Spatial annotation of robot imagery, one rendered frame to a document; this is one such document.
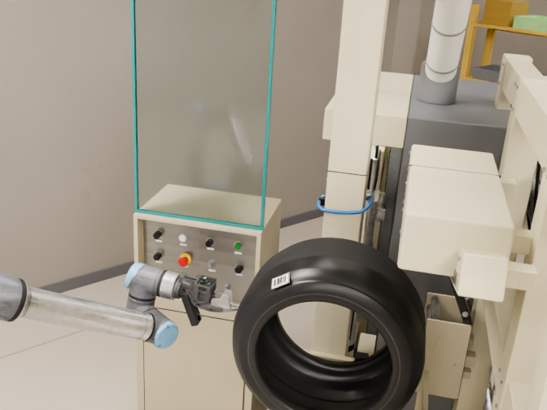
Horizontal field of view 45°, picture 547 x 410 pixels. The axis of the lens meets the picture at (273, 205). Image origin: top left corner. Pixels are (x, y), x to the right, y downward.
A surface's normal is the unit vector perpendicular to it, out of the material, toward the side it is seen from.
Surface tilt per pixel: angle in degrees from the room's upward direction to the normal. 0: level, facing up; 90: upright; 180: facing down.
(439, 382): 90
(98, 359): 0
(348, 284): 43
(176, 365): 90
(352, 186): 90
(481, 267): 72
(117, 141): 90
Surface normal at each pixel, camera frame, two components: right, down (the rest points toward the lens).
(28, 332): 0.06, -0.93
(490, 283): -0.19, 0.04
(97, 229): 0.65, 0.32
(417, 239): -0.22, 0.35
